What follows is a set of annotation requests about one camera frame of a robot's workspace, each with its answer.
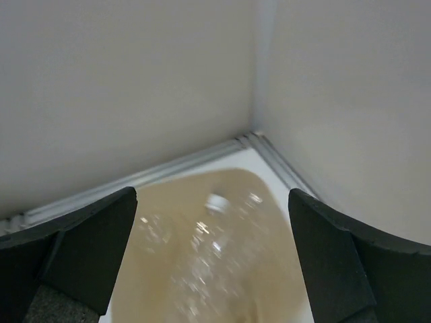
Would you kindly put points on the aluminium rail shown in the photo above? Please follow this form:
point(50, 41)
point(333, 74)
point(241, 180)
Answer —
point(278, 164)
point(26, 219)

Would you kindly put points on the back aluminium rail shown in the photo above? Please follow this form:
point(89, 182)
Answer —
point(26, 219)

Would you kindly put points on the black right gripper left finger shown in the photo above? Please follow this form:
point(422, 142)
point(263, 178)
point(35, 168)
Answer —
point(65, 270)

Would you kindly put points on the clear capless bottle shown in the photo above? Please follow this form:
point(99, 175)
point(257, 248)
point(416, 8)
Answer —
point(227, 263)

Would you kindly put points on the beige plastic bin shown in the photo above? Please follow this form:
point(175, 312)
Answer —
point(186, 195)

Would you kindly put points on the left aluminium rail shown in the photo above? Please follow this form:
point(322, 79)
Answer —
point(278, 164)

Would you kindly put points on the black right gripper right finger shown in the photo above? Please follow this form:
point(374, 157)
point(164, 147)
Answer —
point(354, 272)

